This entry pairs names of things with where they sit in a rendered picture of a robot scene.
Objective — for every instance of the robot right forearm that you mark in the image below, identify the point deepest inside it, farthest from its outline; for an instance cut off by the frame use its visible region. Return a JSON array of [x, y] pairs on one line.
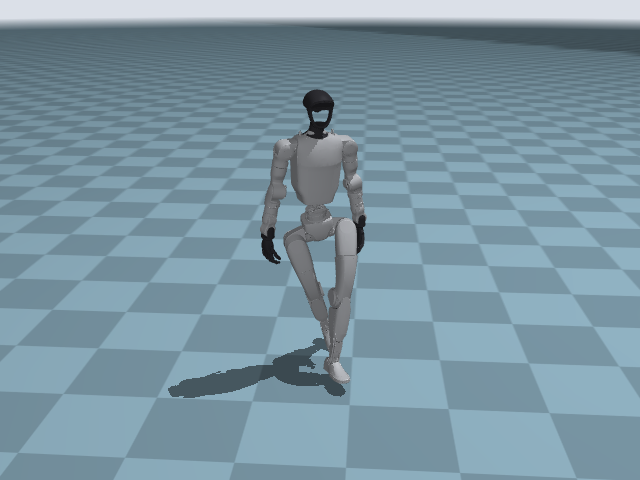
[[269, 217]]

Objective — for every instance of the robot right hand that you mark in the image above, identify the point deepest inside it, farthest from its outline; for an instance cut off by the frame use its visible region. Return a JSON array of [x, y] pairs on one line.
[[268, 246]]

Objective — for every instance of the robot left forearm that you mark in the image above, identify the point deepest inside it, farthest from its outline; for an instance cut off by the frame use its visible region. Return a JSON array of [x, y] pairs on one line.
[[356, 204]]

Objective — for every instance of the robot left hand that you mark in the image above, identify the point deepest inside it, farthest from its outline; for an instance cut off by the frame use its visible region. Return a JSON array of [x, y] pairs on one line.
[[360, 232]]

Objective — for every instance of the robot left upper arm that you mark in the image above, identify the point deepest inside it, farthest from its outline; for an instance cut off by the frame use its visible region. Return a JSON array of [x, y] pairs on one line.
[[350, 163]]

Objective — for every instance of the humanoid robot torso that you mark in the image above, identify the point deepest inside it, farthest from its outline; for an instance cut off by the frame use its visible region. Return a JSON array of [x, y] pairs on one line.
[[315, 173]]

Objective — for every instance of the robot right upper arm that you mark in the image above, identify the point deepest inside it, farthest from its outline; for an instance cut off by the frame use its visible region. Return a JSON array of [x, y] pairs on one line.
[[283, 151]]

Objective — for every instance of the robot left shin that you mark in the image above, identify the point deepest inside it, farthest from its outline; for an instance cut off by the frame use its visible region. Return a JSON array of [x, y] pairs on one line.
[[338, 320]]

